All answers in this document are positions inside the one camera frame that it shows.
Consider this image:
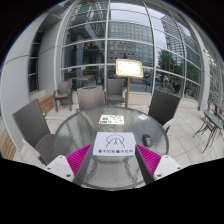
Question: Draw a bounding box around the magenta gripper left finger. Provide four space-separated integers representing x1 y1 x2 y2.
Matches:
45 143 92 187

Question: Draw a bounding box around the grey wicker chair back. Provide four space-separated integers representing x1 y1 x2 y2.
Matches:
77 86 105 112

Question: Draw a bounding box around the grey wicker chair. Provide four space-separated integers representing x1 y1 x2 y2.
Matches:
105 79 125 105
148 89 180 131
77 86 105 112
13 99 57 164
53 80 73 110

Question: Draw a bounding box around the gold menu stand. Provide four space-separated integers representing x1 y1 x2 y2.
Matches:
116 59 144 106

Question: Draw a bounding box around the colourful menu card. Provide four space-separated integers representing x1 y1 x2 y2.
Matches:
99 115 124 125

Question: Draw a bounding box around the white printed mouse pad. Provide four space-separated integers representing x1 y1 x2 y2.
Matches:
93 132 136 157

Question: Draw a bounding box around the grey wicker chair right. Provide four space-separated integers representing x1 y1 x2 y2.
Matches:
148 89 180 131

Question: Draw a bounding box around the round glass table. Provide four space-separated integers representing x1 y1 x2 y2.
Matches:
55 106 169 190

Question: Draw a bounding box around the grey wicker chair far centre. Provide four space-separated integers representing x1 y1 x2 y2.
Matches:
105 79 125 105

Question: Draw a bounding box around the black computer mouse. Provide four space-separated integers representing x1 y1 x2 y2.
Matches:
142 134 152 147

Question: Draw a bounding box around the green metal side table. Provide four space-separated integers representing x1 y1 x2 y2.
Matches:
194 110 223 152

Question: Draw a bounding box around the grey wicker chair far left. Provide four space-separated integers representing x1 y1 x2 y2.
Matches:
53 80 73 110

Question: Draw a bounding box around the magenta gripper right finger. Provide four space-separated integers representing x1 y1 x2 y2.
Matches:
134 143 183 185

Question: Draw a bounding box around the wooden bench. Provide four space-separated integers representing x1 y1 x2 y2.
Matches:
39 95 54 113

